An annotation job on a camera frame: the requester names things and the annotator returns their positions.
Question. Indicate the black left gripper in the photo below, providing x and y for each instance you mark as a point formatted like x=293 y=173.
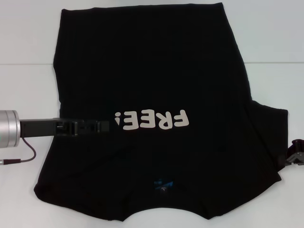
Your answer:
x=40 y=128

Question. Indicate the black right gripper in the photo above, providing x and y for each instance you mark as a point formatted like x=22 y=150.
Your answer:
x=298 y=159

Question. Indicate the black t-shirt with FREE print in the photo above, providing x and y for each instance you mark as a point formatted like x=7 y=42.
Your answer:
x=152 y=71

